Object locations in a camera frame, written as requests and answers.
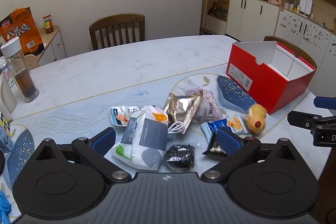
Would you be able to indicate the dark wooden slatted chair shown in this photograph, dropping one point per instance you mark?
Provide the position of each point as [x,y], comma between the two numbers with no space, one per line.
[116,19]

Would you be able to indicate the gold foil snack packet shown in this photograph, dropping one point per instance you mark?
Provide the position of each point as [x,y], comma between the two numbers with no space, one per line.
[183,108]

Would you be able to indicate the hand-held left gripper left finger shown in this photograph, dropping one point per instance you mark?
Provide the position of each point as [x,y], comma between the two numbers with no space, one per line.
[103,138]

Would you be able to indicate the wooden cabinet with white doors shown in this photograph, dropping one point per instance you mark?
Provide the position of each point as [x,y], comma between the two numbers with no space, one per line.
[252,11]

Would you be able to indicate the light wooden chair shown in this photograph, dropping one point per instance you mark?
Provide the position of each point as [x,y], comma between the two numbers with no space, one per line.
[31,61]

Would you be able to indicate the colourful cube puzzle box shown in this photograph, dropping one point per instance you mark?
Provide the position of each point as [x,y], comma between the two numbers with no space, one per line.
[5,134]

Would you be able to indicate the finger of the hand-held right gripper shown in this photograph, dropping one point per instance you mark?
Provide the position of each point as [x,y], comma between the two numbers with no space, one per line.
[325,102]
[320,129]

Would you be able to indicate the yellow toy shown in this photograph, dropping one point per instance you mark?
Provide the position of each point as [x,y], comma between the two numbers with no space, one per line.
[256,119]

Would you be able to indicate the clear patterned jar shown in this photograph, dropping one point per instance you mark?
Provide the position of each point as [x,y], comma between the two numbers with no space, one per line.
[5,69]

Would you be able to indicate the blue glove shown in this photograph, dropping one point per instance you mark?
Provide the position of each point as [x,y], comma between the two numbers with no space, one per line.
[4,208]

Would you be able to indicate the blue biscuit packet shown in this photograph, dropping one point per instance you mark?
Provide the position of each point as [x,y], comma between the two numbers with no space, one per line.
[236,124]

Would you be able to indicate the brown wooden chair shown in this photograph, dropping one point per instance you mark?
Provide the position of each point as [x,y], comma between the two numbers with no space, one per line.
[299,48]

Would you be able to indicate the white low cabinet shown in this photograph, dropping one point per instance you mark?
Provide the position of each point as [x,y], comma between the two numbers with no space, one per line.
[56,48]

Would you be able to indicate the white rectangular box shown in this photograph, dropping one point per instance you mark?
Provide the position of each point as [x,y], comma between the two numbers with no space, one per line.
[305,5]

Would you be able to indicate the red cardboard shoe box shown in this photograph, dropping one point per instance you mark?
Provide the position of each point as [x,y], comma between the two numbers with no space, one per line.
[275,92]

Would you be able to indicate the purple white snack packet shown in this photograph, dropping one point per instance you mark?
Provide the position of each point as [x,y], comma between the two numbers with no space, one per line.
[210,108]

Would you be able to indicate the glass bottle with white lid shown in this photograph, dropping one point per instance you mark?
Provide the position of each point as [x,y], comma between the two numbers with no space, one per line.
[25,82]

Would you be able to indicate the brown figurine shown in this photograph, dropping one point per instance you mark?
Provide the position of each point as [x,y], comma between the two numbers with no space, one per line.
[214,8]

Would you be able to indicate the white snack pouch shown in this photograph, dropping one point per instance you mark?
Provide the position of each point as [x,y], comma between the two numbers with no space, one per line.
[118,116]

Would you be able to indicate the white jug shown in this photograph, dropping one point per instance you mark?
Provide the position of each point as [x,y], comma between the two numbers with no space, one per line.
[6,100]

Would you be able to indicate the sauce jar with red lid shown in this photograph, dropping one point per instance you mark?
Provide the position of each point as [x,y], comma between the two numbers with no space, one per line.
[48,26]

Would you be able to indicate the orange snack bag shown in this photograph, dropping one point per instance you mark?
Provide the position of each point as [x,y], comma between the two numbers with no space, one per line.
[23,29]

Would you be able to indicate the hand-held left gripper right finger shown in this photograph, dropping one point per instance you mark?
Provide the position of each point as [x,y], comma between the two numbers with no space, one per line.
[228,141]

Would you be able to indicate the black triangular snack packet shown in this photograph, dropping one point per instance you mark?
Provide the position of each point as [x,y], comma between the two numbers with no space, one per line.
[216,150]

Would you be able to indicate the white grey tissue pack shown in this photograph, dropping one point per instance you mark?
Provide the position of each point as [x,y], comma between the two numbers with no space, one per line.
[147,140]

